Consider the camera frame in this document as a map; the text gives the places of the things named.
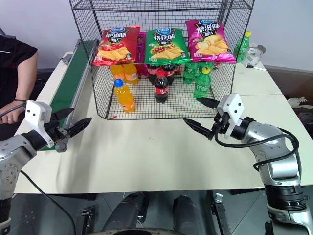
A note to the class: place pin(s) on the person in black shirt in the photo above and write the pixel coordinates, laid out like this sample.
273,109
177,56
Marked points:
12,63

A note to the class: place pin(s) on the person bare forearm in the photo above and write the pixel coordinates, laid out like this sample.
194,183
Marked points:
28,78

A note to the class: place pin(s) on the dark rounded shape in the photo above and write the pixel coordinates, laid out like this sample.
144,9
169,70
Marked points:
187,213
127,213

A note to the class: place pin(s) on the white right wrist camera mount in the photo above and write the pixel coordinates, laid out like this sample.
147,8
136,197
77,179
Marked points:
235,107

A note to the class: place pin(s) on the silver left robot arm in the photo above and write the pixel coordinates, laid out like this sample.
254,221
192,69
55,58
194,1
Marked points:
14,151

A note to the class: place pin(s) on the red potato chips bag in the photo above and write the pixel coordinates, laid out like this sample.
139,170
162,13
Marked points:
116,46

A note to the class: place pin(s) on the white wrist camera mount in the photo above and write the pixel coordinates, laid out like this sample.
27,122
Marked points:
36,115
235,107

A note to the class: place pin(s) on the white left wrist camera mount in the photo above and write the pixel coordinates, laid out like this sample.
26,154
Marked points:
36,115

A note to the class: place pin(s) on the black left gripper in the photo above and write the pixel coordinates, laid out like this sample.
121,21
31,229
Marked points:
57,132

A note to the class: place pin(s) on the orange soda bottle blue cap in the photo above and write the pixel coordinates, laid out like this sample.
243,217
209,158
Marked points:
125,99

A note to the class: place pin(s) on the cola bottle red cap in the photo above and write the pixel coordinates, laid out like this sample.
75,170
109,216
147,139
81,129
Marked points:
161,89

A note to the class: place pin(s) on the magenta potato chips bag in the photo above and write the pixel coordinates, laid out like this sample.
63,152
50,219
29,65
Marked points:
210,41

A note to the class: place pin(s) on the green soda bottle yellow cap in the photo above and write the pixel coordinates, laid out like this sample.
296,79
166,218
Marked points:
201,85
242,47

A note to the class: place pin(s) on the green potato chips bag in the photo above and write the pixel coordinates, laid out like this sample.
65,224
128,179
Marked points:
166,46

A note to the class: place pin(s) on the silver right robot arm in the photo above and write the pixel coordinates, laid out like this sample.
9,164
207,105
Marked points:
276,156

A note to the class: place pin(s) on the white ridged plastic part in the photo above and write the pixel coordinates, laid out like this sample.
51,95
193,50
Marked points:
299,102

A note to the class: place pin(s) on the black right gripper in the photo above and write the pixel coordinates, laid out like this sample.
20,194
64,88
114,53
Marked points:
221,123

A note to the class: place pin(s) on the green conveyor belt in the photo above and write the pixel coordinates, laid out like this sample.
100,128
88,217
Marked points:
66,80

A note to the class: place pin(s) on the person hand with ring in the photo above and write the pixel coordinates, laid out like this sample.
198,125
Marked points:
12,117

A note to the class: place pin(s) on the black white marker pen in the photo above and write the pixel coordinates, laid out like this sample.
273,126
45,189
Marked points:
256,67

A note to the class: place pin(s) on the purple snack bag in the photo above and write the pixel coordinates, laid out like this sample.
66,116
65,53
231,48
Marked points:
141,46

